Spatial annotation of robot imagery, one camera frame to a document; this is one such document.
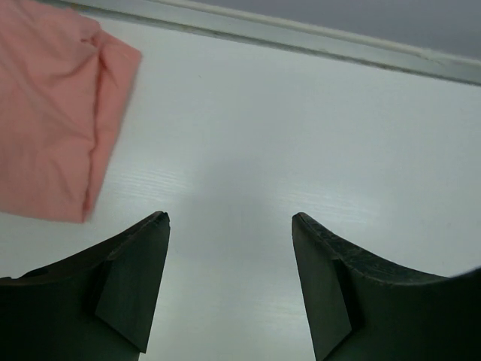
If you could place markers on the pink t shirt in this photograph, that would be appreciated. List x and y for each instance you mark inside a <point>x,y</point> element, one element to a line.
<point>65,85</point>

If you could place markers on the aluminium rail at back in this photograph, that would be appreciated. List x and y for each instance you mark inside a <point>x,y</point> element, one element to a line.
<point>317,40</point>

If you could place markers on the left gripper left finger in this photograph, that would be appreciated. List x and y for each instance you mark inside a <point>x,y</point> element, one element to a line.
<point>98,304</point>

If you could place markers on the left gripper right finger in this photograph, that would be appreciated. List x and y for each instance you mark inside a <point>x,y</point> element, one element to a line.
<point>362,307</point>

